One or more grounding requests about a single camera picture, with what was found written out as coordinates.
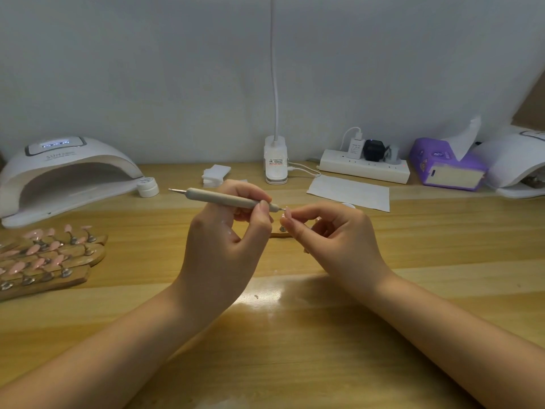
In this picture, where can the white nail lamp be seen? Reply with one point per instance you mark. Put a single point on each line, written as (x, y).
(515, 163)
(64, 168)

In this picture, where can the white desk lamp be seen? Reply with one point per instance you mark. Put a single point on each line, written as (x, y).
(275, 160)

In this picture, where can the white charger plug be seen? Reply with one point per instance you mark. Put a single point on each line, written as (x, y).
(356, 147)

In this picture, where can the small closed white jar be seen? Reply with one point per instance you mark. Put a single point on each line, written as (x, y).
(148, 187)

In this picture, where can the purple tissue box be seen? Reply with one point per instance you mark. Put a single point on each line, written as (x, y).
(432, 164)

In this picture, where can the stack of white cotton pads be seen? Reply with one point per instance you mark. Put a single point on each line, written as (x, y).
(216, 174)

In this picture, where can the wooden stands with pink nails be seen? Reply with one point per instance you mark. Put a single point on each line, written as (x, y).
(49, 262)

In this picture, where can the person's right hand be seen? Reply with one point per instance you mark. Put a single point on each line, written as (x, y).
(341, 247)

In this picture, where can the white paper sheet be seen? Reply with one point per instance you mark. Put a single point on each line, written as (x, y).
(348, 193)

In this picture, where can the black plug adapter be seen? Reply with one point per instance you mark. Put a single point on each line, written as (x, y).
(375, 150)

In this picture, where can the white power strip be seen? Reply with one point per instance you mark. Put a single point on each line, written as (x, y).
(364, 166)

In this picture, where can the grey dotting pen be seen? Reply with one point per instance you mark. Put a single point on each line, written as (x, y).
(213, 196)

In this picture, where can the person's left forearm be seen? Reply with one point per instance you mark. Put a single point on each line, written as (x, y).
(85, 362)

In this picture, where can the person's left hand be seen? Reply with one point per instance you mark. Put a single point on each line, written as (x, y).
(217, 259)

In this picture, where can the brown wooden board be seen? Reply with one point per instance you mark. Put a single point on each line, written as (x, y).
(532, 102)

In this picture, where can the grey plug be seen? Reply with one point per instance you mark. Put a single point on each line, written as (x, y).
(393, 155)

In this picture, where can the wooden nail holder strip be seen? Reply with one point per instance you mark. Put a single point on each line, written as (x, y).
(279, 232)

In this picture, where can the white tissue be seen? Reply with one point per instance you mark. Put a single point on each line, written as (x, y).
(465, 139)

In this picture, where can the person's right forearm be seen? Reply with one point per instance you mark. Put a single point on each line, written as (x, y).
(464, 349)

